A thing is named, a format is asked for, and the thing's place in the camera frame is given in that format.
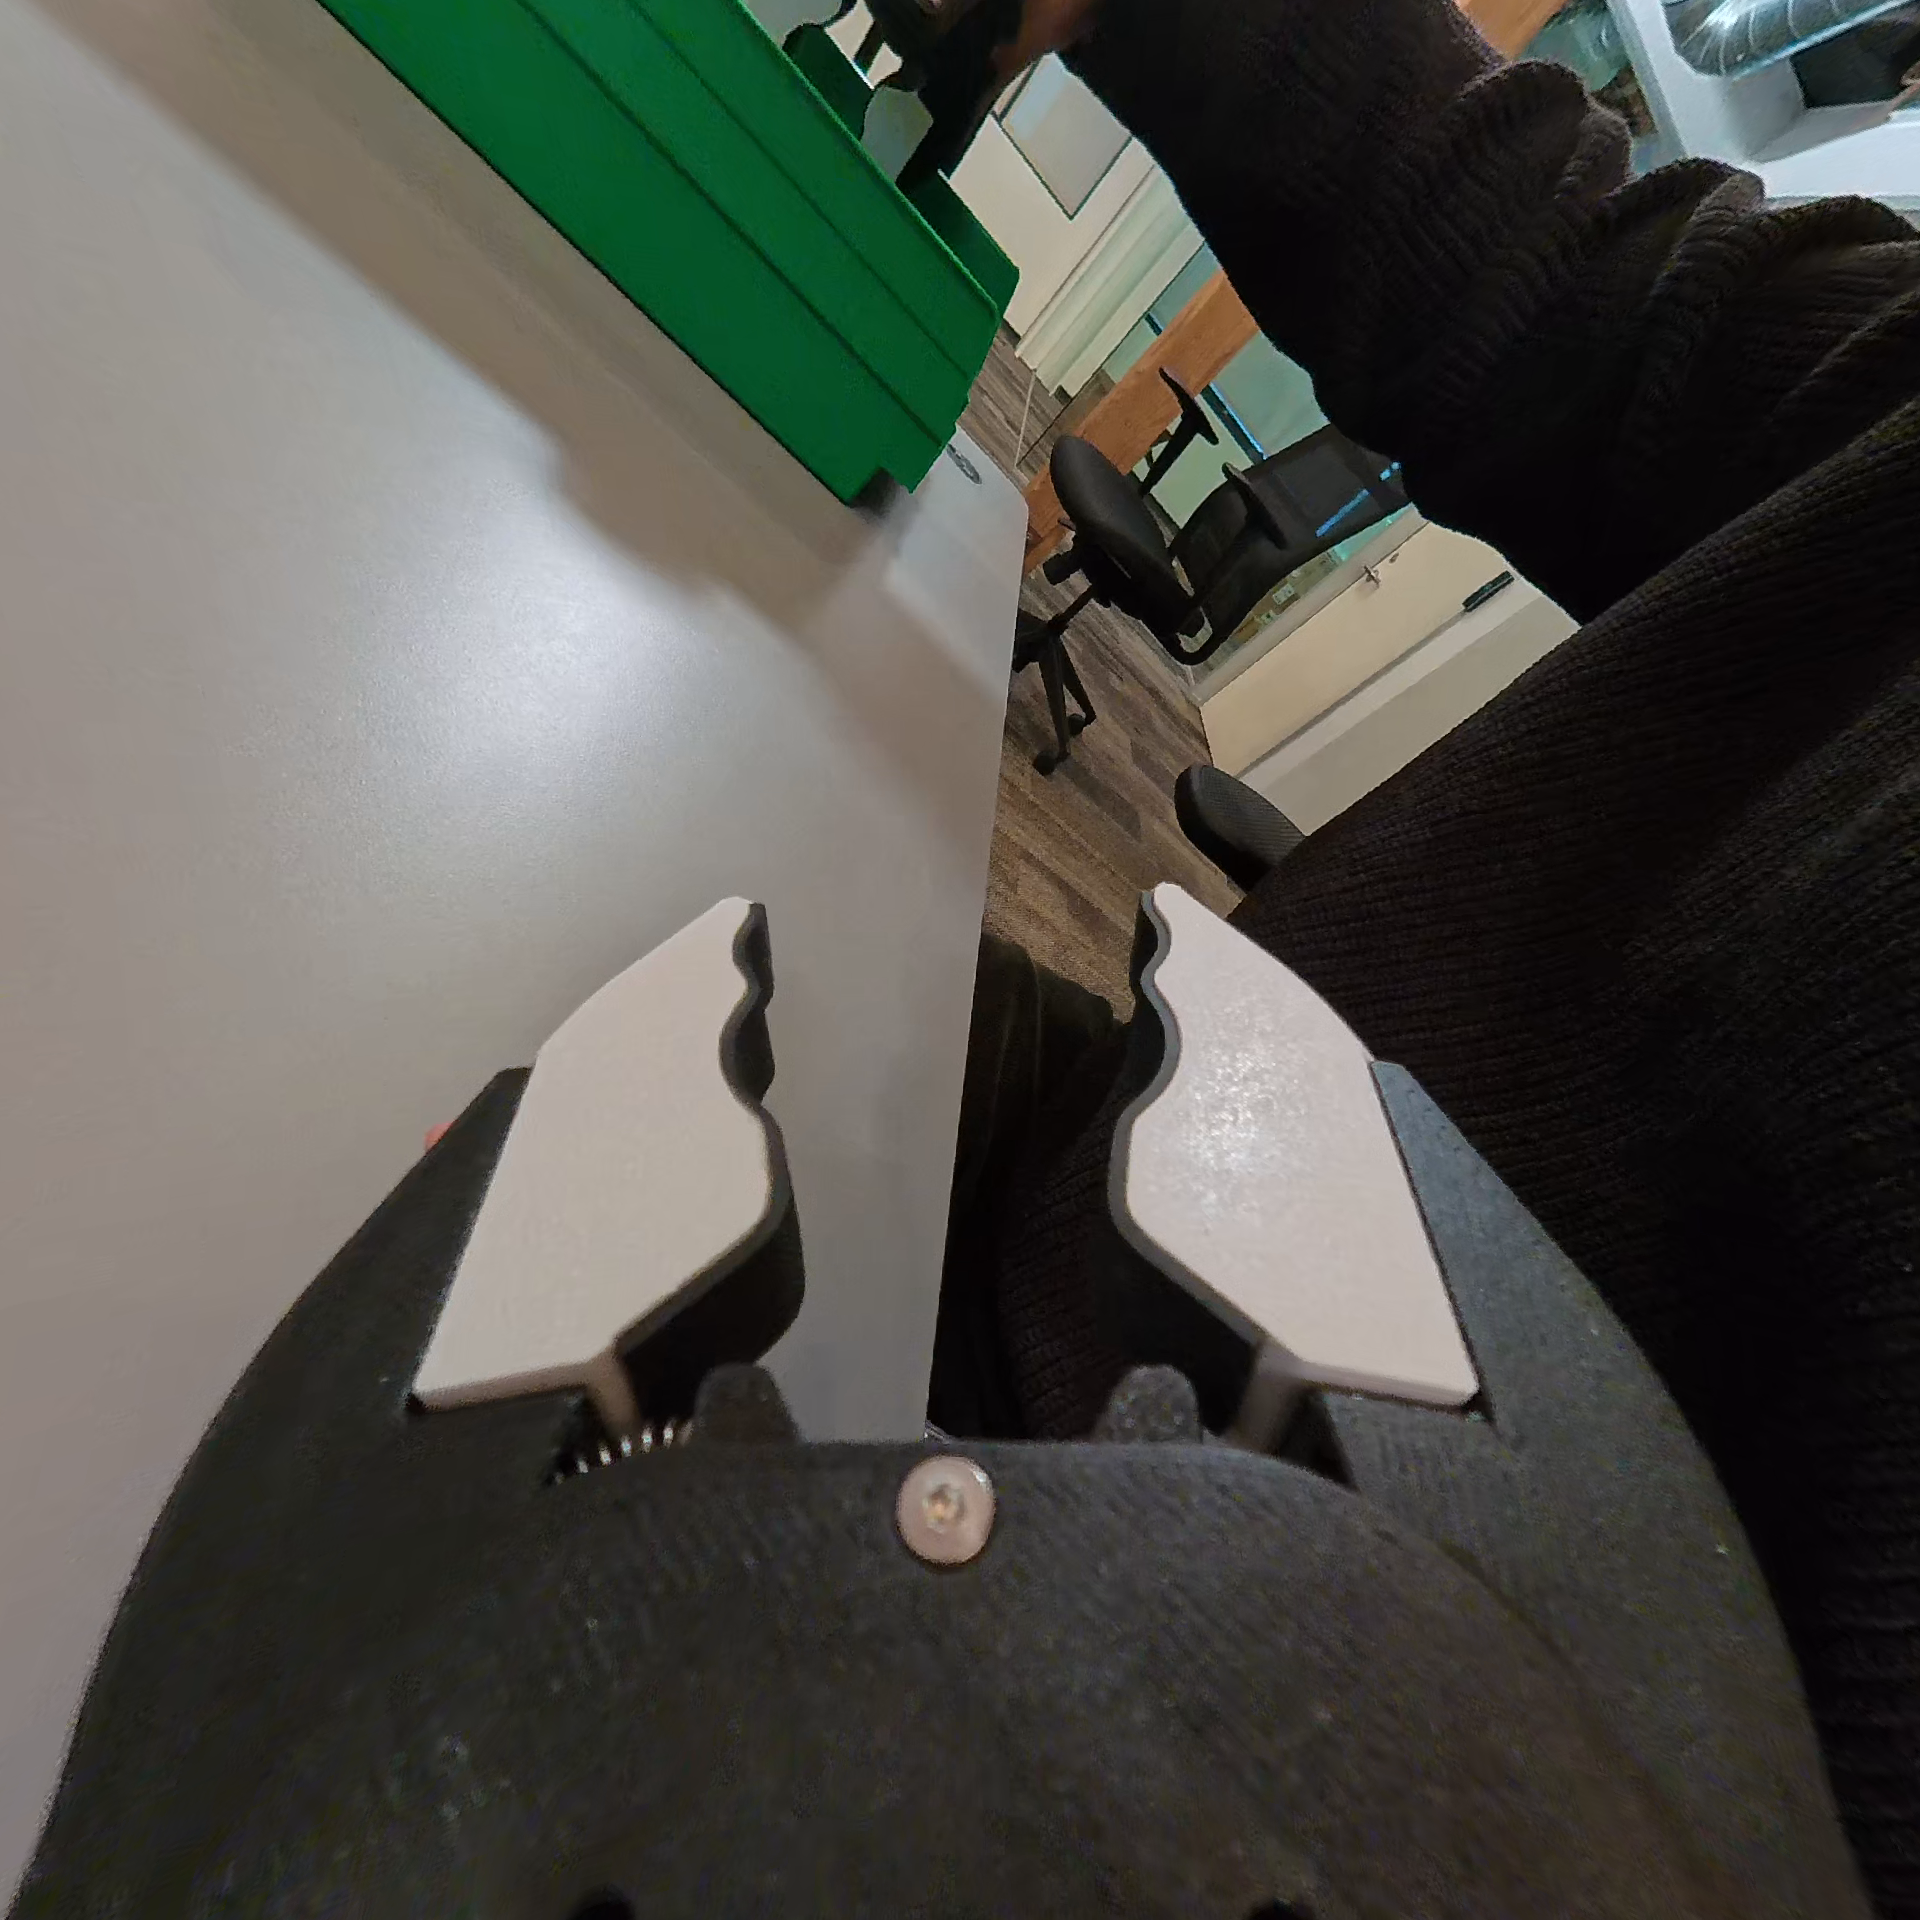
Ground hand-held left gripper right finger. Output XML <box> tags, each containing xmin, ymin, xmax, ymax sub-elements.
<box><xmin>1107</xmin><ymin>882</ymin><xmax>1489</xmax><ymax>1454</ymax></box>

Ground person's black sweater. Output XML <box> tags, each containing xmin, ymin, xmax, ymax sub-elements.
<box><xmin>928</xmin><ymin>151</ymin><xmax>1920</xmax><ymax>1920</ymax></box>

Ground green plastic bin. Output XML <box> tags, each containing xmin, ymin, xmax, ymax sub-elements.
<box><xmin>322</xmin><ymin>0</ymin><xmax>1023</xmax><ymax>509</ymax></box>

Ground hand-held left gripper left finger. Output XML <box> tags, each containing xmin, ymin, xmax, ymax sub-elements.
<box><xmin>410</xmin><ymin>895</ymin><xmax>804</xmax><ymax>1433</ymax></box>

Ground grey desk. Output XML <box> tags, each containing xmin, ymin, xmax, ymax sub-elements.
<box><xmin>0</xmin><ymin>0</ymin><xmax>1038</xmax><ymax>1847</ymax></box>

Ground silver ventilation ducts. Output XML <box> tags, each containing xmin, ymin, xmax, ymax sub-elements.
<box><xmin>1651</xmin><ymin>0</ymin><xmax>1920</xmax><ymax>78</ymax></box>

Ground wooden railing beam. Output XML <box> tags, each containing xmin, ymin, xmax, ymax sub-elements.
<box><xmin>1027</xmin><ymin>273</ymin><xmax>1270</xmax><ymax>519</ymax></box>

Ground person's right forearm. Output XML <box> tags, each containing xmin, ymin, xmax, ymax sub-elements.
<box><xmin>1056</xmin><ymin>0</ymin><xmax>1652</xmax><ymax>624</ymax></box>

